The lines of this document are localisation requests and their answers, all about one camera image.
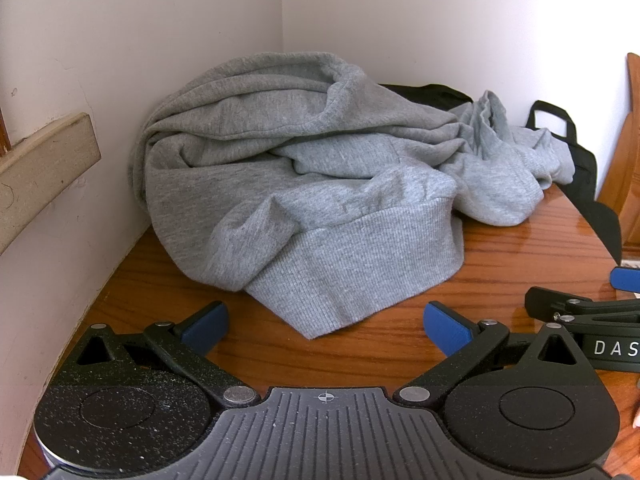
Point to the beige window sill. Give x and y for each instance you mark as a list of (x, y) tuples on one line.
[(45, 170)]

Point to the black bag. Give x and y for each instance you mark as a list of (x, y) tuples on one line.
[(595, 210)]

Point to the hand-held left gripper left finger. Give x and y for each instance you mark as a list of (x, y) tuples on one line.
[(205, 327)]

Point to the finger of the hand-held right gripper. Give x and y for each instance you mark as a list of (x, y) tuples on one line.
[(627, 280), (550, 305)]

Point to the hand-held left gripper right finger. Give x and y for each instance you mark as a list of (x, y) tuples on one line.
[(445, 327)]

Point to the grey sweatshirt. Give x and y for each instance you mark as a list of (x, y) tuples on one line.
[(300, 185)]

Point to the wooden window frame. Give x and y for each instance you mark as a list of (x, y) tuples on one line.
[(4, 132)]

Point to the wooden furniture panel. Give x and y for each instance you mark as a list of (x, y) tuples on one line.
[(625, 160)]

